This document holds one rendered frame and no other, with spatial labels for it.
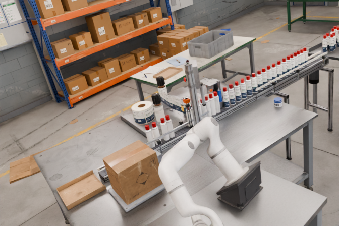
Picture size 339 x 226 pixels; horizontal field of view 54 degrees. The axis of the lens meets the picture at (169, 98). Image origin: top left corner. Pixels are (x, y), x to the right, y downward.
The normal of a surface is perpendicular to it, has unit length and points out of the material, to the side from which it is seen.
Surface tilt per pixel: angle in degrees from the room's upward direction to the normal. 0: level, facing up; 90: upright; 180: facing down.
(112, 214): 0
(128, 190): 90
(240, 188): 90
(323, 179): 0
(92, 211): 0
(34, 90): 90
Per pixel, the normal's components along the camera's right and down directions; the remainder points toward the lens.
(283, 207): -0.18, -0.89
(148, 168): 0.56, 0.25
